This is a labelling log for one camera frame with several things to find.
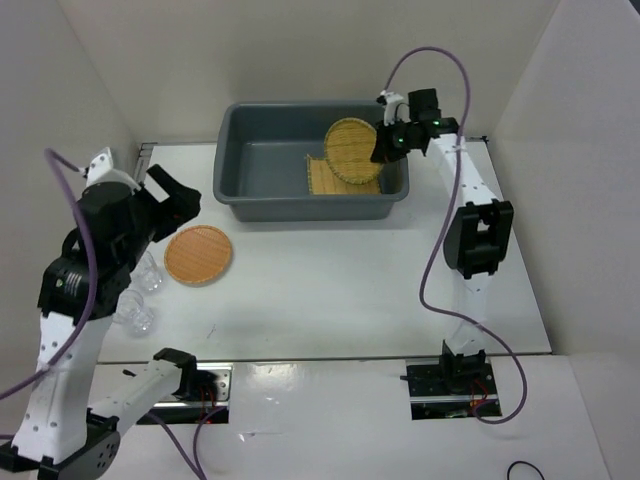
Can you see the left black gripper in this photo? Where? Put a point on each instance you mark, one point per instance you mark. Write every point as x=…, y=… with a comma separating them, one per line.
x=184, y=201

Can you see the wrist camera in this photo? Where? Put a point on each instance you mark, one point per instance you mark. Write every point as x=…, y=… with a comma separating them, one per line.
x=391, y=103
x=102, y=168

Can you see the round orange woven tray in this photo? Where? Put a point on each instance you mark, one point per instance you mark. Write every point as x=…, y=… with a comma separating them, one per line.
x=198, y=255

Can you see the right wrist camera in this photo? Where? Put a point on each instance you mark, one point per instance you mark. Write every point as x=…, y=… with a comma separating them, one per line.
x=391, y=103

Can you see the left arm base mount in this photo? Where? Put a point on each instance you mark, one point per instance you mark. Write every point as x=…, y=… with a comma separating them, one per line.
x=210, y=396

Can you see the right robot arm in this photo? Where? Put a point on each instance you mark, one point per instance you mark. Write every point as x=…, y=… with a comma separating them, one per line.
x=477, y=228

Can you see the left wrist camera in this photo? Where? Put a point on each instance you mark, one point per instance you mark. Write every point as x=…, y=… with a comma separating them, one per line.
x=102, y=168

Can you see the round yellow bamboo tray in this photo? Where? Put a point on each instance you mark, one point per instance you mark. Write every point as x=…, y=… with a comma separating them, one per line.
x=348, y=146

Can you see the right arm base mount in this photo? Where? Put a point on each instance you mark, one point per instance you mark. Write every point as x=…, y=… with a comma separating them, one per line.
x=433, y=396

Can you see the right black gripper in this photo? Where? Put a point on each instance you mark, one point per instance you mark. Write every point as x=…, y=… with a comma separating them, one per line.
x=383, y=151

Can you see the square bamboo mat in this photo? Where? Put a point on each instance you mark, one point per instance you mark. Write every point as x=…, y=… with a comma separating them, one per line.
x=322, y=181

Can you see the clear faceted cup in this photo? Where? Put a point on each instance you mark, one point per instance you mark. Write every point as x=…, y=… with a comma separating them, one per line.
x=147, y=276
x=133, y=315

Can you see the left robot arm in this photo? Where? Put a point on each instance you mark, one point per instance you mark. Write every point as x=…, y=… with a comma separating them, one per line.
x=62, y=434

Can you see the grey plastic bin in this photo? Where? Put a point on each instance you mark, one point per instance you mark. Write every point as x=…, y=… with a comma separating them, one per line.
x=260, y=166

